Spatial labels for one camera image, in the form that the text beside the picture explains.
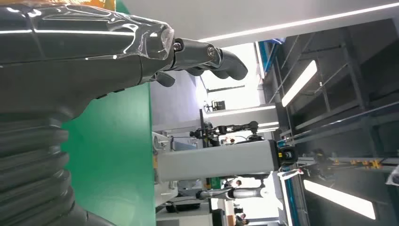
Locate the blue wall screen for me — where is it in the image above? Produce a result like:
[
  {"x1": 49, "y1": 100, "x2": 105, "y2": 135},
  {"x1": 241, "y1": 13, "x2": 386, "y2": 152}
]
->
[{"x1": 258, "y1": 37, "x2": 287, "y2": 79}]

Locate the white mobile robot with column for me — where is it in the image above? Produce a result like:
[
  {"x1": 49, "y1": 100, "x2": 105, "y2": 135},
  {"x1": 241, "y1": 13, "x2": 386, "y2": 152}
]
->
[{"x1": 152, "y1": 131, "x2": 299, "y2": 207}]

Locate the clear plastic bag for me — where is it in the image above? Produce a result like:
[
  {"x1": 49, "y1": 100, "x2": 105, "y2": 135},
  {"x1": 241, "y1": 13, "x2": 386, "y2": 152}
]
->
[{"x1": 386, "y1": 164, "x2": 399, "y2": 187}]

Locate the long ceiling light panel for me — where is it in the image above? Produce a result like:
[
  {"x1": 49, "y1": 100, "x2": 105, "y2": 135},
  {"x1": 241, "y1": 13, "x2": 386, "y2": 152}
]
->
[
  {"x1": 303, "y1": 179, "x2": 377, "y2": 221},
  {"x1": 281, "y1": 60, "x2": 318, "y2": 108}
]

